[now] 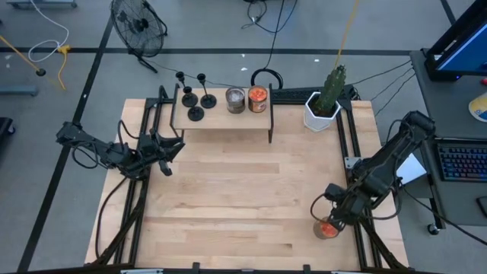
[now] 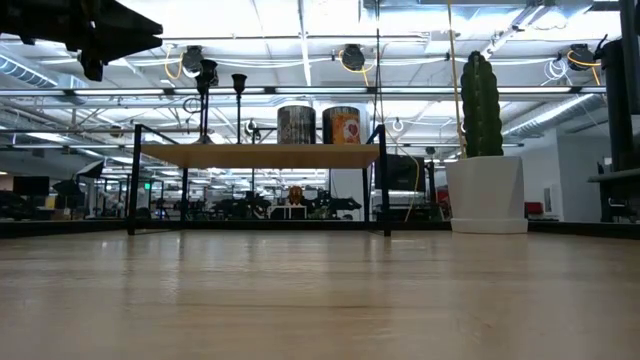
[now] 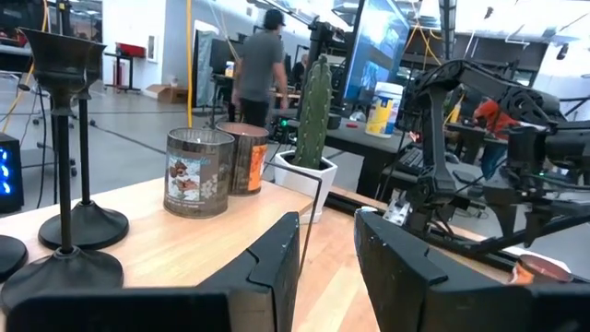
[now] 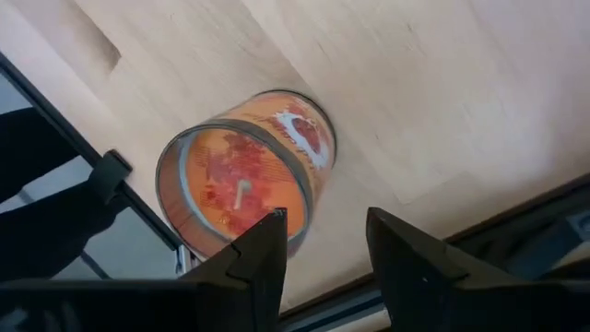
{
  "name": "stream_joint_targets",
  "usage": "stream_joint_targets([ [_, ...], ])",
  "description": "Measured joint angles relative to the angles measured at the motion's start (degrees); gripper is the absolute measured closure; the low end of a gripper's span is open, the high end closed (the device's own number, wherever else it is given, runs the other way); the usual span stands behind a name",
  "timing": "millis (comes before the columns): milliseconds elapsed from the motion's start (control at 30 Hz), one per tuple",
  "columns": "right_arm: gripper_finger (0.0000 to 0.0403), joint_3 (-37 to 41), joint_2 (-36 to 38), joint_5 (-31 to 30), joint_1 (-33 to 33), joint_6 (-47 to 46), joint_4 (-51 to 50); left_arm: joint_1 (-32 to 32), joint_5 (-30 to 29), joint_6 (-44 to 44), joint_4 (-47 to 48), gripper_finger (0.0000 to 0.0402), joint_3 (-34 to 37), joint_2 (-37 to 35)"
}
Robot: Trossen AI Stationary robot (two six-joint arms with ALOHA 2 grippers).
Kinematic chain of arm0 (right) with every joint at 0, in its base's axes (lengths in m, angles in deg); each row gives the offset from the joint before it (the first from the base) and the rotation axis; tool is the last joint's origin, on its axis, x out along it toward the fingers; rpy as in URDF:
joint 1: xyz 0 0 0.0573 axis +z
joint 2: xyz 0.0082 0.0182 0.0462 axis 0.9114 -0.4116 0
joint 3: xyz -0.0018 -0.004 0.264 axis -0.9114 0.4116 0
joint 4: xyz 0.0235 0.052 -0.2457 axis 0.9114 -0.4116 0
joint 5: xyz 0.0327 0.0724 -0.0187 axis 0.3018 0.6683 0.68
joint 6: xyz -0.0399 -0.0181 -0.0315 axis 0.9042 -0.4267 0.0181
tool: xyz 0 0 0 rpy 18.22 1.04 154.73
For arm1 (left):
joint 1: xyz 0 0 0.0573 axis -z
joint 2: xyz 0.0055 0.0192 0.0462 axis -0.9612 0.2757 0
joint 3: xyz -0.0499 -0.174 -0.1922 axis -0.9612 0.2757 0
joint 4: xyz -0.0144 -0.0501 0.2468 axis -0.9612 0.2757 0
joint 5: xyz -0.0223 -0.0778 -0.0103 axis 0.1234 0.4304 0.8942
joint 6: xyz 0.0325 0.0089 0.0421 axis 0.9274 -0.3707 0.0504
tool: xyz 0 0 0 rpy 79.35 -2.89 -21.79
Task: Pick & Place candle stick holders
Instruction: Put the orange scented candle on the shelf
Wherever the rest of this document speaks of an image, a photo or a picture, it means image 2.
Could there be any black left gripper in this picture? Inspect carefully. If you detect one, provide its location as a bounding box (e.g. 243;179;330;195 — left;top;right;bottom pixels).
19;0;164;64

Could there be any printed food packet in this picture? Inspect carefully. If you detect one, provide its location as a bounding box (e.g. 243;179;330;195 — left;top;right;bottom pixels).
276;104;317;146

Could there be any orange candle glass jar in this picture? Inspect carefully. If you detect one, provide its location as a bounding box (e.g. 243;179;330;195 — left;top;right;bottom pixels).
321;105;362;146

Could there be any black photo softbox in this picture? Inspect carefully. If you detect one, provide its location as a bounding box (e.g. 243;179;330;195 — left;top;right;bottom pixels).
74;159;106;181
52;179;86;209

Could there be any small black background monitor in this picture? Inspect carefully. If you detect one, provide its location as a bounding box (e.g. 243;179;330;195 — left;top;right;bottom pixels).
12;175;51;197

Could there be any wooden shelf with black legs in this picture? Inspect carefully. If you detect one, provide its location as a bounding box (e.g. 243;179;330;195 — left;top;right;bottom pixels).
126;123;393;238

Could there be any long ceiling light bar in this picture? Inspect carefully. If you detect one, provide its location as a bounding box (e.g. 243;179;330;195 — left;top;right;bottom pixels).
0;87;609;97

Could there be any white background table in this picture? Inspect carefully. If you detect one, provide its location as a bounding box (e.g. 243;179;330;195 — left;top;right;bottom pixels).
266;202;309;220

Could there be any black background screen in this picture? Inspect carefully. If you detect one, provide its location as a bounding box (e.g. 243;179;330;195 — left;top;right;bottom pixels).
374;153;427;194

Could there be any green cactus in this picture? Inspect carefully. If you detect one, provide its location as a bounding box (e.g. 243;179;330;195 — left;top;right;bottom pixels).
459;49;505;159

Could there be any white plant pot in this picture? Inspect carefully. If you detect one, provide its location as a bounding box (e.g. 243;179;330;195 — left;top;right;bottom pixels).
444;155;529;235

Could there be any large black monitor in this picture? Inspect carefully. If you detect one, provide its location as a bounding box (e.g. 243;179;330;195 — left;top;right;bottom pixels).
601;0;640;174

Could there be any grey side desk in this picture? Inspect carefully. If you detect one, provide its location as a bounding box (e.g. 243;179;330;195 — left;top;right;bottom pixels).
588;168;640;224

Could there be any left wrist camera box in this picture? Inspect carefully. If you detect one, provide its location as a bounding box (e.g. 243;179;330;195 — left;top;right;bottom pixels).
79;49;104;83

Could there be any black ceiling cable reel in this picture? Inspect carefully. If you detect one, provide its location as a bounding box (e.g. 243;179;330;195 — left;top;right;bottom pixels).
567;43;602;86
179;44;207;81
339;43;371;86

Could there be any black background camera frame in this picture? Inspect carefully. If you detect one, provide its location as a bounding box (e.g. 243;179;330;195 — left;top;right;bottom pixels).
249;124;334;221

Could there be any black aluminium rig frame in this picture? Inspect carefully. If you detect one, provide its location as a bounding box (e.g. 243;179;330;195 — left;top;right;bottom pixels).
0;219;640;239

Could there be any black hanging cable with coil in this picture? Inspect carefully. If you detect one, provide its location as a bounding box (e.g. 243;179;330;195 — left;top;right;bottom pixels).
373;0;382;132

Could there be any yellow hanging strap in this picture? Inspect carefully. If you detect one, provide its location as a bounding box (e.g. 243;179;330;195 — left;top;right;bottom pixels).
446;0;467;157

